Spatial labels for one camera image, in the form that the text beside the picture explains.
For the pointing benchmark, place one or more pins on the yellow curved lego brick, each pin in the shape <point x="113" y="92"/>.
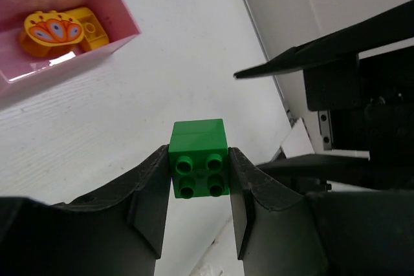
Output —
<point x="95" y="35"/>

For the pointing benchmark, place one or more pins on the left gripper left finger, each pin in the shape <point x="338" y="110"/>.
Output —
<point x="117" y="229"/>

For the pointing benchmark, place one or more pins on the green number lego brick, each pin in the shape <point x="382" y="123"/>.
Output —
<point x="198" y="159"/>

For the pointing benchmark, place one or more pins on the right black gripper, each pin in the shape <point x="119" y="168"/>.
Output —
<point x="362" y="104"/>

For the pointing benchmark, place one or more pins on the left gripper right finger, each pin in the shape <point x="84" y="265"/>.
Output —
<point x="310" y="226"/>

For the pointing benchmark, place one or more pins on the pink container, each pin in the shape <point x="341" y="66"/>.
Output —
<point x="22" y="75"/>

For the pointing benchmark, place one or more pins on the yellow butterfly lego piece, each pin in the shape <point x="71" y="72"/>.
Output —
<point x="47" y="34"/>

